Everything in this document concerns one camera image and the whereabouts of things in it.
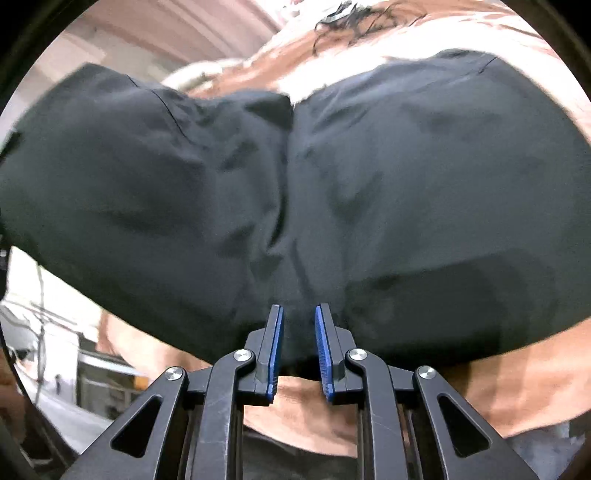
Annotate tangled black cables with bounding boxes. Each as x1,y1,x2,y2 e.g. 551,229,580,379
313,1,428,52

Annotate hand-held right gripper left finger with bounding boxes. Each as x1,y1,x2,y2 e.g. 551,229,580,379
60,304,284,480

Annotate black shirt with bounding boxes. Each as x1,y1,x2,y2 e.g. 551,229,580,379
0,48,591,384

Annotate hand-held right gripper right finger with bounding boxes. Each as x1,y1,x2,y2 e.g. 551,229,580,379
315,302,532,480

